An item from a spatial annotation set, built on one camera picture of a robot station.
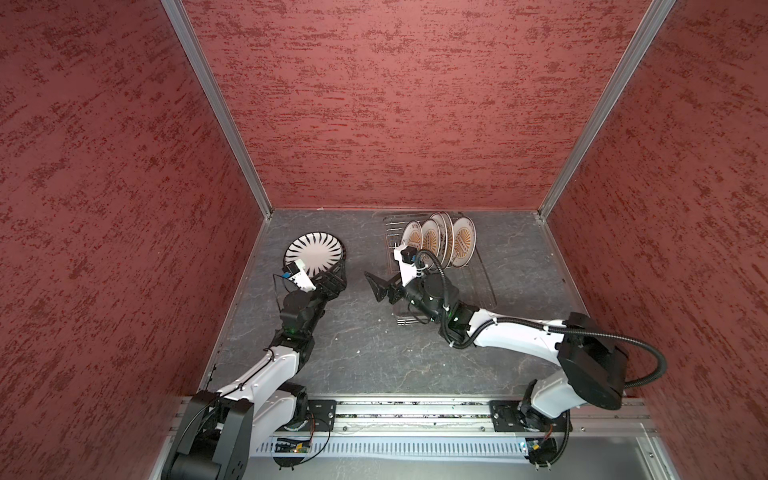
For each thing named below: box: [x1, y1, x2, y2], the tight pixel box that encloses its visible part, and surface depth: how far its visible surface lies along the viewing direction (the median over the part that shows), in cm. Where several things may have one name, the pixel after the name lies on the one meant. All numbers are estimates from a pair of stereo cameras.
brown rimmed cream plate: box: [283, 241, 347, 279], surface depth 108 cm
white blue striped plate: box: [283, 231, 346, 277], surface depth 108 cm
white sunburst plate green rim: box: [421, 218, 441, 260], surface depth 102 cm
